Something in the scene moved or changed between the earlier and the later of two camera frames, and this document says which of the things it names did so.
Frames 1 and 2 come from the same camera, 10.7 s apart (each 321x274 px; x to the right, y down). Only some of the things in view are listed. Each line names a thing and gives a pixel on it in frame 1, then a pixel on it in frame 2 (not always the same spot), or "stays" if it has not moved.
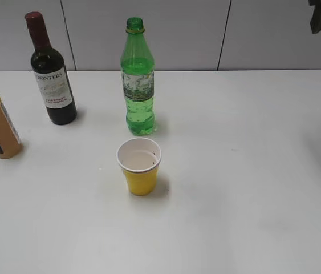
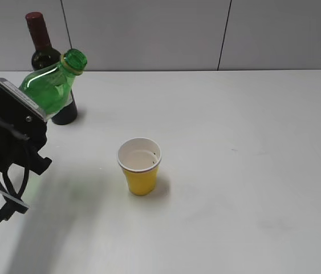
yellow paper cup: x=139 y=158 stays
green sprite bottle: x=137 y=70 → x=51 y=87
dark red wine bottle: x=48 y=66 stays
